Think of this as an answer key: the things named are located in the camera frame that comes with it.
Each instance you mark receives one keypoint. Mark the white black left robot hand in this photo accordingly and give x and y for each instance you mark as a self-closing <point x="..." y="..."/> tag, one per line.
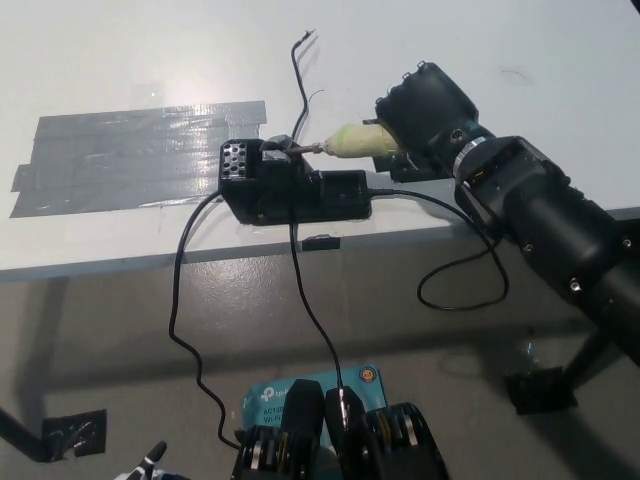
<point x="152" y="462"/>

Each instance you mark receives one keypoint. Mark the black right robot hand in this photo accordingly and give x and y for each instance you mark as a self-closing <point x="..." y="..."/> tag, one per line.
<point x="430" y="110"/>

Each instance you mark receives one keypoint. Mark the tape-wrapped soldering iron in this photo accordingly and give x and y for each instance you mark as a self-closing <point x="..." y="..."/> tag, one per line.
<point x="360" y="142"/>

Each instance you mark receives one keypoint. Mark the black robot torso blocks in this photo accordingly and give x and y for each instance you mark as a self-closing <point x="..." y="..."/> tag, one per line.
<point x="305" y="425"/>

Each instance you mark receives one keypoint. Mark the black soldering station base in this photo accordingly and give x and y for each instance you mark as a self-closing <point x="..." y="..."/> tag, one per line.
<point x="290" y="200"/>

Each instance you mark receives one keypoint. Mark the square black tape patch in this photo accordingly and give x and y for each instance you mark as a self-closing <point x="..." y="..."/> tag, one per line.
<point x="405" y="172"/>

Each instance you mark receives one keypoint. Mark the teal tp-link box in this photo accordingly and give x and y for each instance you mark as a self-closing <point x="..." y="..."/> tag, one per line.
<point x="270" y="397"/>

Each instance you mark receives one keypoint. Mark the black table leg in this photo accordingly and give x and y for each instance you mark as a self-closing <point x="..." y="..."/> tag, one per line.
<point x="20" y="432"/>
<point x="585" y="360"/>

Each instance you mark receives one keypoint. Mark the small black tape strip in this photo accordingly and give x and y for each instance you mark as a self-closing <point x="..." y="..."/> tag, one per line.
<point x="320" y="243"/>

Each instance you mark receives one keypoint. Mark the grey duct tape patch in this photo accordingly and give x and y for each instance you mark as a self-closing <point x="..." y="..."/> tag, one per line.
<point x="125" y="155"/>

